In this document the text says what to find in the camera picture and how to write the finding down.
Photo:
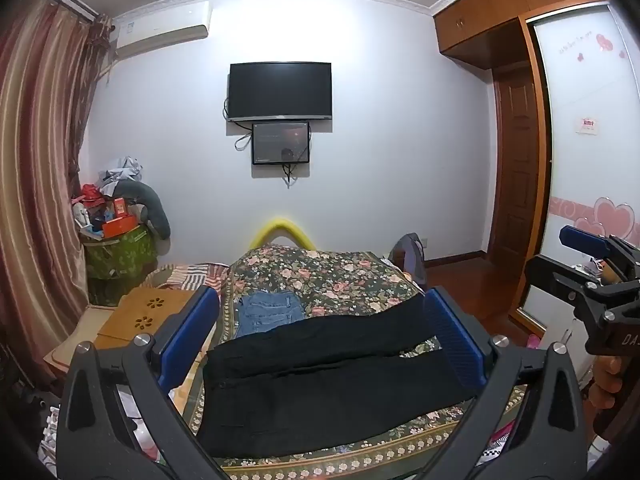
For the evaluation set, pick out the black pants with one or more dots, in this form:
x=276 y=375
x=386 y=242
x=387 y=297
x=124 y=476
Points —
x=325 y=385

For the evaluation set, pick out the grey long pillow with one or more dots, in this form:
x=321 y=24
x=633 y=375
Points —
x=150 y=205

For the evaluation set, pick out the light wooden folding table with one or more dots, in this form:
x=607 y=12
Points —
x=135 y=315

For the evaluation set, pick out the wooden overhead cabinets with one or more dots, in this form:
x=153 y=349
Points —
x=480 y=15

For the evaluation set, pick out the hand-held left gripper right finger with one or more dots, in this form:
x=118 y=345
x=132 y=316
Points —
x=455 y=335

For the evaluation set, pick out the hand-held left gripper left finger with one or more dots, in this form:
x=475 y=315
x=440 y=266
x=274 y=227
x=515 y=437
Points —
x=192 y=330

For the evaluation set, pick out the yellow foam bumper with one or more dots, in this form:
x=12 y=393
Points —
x=280 y=227

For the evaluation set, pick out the green cloth-covered box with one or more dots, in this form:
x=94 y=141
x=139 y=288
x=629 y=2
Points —
x=120 y=255

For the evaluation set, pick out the small black wall monitor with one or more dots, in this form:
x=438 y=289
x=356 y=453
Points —
x=280 y=142

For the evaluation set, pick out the grey backpack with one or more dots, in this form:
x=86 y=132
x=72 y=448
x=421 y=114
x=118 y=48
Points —
x=410 y=255

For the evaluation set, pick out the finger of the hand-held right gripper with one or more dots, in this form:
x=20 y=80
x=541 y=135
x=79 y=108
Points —
x=552 y=272
x=582 y=242

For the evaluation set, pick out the red striped blanket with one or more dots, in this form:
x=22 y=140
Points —
x=195 y=272

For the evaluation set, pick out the white heart-print wardrobe door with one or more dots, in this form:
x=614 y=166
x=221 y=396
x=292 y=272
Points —
x=585 y=125

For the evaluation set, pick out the blue denim shorts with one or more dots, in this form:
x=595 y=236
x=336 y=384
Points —
x=267 y=312

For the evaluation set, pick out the wall-mounted black television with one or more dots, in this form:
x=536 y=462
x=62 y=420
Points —
x=280 y=91

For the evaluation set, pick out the red hat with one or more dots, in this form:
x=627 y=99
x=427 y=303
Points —
x=92 y=194

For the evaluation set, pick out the pile of pale clothes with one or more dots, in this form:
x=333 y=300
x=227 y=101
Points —
x=122 y=169

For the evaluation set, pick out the brown wooden door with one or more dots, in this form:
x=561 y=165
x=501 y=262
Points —
x=515 y=170

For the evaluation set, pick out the white air conditioner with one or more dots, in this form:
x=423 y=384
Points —
x=160 y=27

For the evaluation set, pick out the orange box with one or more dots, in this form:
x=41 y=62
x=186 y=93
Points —
x=119 y=226

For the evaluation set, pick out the person's right hand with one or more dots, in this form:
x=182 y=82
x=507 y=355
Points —
x=607 y=390

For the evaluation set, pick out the dark floral blanket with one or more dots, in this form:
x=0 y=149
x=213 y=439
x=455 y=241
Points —
x=330 y=275

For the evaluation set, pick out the pink object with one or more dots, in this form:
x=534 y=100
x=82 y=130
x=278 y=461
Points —
x=533 y=342

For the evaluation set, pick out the striped red curtain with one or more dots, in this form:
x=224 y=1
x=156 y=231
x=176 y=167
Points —
x=40 y=160

